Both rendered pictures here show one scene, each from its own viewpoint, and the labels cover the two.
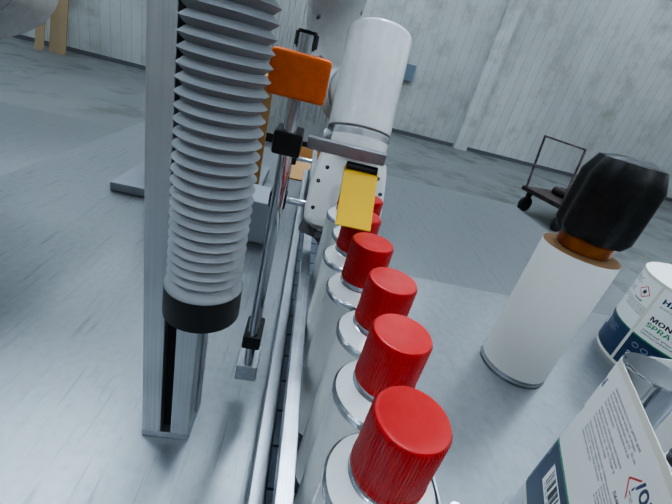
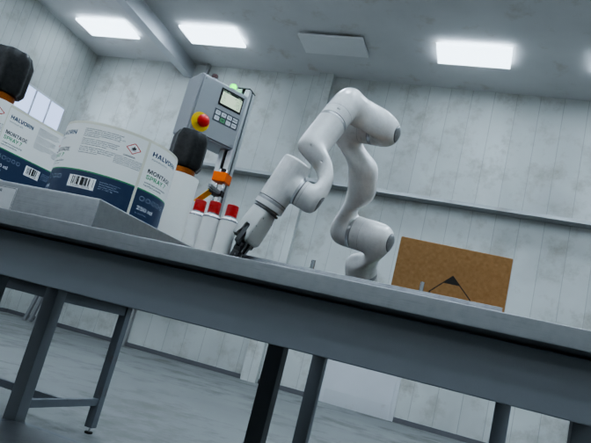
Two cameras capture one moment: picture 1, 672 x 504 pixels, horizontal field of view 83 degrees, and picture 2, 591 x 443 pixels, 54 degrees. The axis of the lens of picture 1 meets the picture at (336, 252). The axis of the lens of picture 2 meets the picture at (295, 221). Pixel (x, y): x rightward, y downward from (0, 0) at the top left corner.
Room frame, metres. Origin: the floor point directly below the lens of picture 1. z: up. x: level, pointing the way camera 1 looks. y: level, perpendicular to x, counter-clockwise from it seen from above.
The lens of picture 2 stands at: (1.32, -1.32, 0.75)
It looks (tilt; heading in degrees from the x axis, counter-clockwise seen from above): 12 degrees up; 118
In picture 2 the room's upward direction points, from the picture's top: 14 degrees clockwise
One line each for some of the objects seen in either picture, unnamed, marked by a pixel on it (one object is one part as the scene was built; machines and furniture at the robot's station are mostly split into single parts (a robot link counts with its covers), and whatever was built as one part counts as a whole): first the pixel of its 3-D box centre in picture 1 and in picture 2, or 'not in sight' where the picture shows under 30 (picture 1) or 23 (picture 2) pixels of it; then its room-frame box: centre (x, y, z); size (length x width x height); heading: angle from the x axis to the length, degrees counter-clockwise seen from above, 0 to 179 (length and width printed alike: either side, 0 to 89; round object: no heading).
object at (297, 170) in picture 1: (320, 166); not in sight; (1.31, 0.13, 0.85); 0.30 x 0.26 x 0.04; 9
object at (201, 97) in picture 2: not in sight; (211, 114); (0.20, 0.05, 1.38); 0.17 x 0.10 x 0.19; 64
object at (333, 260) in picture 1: (336, 307); (191, 235); (0.31, -0.01, 0.98); 0.05 x 0.05 x 0.20
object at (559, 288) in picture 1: (565, 276); (176, 191); (0.44, -0.28, 1.03); 0.09 x 0.09 x 0.30
